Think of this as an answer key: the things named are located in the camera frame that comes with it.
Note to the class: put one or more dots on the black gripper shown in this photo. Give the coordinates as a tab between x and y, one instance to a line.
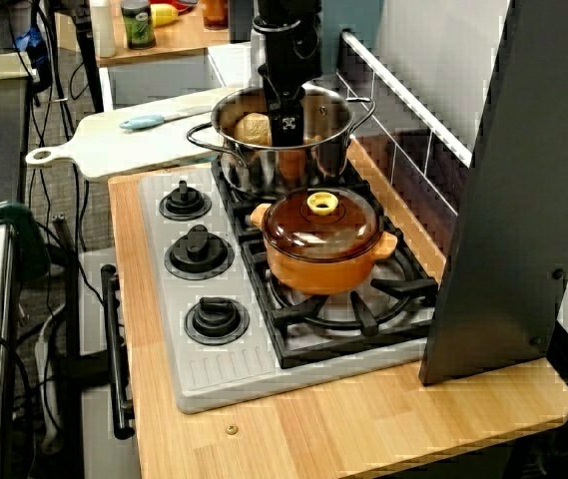
286	57

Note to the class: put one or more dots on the stainless steel pot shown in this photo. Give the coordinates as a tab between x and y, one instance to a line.
263	169

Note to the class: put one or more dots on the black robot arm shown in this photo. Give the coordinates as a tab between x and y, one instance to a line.
283	12

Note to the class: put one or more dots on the bread loaf in pot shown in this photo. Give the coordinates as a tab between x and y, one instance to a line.
253	131

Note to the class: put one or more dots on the grey toy faucet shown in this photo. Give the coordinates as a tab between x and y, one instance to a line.
255	55

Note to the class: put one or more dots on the black burner grate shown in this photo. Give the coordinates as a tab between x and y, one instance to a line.
236	214
283	319

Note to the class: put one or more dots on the amber jar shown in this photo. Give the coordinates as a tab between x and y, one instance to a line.
214	12

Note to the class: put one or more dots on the wooden background table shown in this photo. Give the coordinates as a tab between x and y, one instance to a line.
183	40

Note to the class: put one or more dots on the black stove knob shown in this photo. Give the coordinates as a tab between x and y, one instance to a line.
216	319
198	252
184	202

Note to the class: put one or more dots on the brown lid with yellow knob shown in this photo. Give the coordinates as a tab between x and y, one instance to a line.
343	234

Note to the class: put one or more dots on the red bowl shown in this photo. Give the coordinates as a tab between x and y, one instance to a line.
183	4

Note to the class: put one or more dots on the dark tile backsplash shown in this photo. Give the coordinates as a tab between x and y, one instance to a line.
413	164

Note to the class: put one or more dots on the yellow squeeze bottle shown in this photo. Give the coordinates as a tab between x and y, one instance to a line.
164	15

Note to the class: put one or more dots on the green labelled can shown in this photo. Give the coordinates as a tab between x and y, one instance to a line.
138	25

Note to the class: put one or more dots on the light wooden cutting board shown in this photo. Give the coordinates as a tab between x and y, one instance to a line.
114	144

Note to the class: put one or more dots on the orange toy casserole pot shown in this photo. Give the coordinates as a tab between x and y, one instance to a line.
313	274

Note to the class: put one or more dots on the white plastic bottle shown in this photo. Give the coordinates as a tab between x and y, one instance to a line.
104	30

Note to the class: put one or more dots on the black stand pole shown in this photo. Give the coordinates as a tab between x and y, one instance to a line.
89	60

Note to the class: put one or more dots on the blue clamp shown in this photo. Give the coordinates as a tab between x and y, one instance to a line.
31	42

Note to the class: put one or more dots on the dark grey hood side panel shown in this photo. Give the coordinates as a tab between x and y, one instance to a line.
493	249

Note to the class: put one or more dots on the grey toy stove top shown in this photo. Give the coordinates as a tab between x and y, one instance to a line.
223	369

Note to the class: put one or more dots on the green clamp tool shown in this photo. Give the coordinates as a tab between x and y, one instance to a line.
29	239

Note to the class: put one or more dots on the brass countertop screw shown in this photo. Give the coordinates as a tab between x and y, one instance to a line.
232	429

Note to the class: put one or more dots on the white power strip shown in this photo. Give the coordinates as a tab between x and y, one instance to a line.
46	379

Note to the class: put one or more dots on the white toy kitchen cabinet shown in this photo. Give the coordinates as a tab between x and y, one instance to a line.
96	439

